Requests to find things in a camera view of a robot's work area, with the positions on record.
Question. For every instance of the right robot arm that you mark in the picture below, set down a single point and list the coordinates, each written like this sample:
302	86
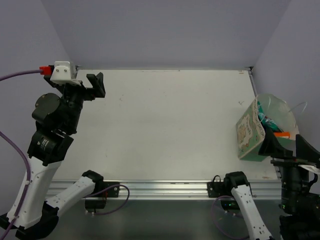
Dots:
299	171

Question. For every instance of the green paper bag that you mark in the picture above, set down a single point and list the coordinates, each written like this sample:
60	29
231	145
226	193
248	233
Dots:
251	133

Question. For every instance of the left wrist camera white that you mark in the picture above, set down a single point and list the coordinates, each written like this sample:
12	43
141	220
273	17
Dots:
65	72

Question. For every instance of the orange snack packet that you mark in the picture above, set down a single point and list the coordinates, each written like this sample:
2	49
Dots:
285	135

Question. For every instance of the aluminium rail frame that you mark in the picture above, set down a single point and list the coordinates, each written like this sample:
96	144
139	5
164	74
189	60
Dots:
165	134

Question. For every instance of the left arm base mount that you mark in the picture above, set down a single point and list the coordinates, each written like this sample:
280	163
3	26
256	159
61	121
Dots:
98	202

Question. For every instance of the teal candy packet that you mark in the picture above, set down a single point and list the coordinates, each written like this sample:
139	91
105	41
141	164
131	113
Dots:
266	121

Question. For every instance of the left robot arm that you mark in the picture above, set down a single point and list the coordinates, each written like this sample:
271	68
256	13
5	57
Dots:
33	215

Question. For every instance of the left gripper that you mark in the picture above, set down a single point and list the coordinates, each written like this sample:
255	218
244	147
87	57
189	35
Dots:
83	90

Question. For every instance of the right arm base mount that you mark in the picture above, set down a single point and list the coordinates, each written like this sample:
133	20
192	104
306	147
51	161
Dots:
216	188

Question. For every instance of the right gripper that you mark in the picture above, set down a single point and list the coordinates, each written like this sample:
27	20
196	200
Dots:
306	154

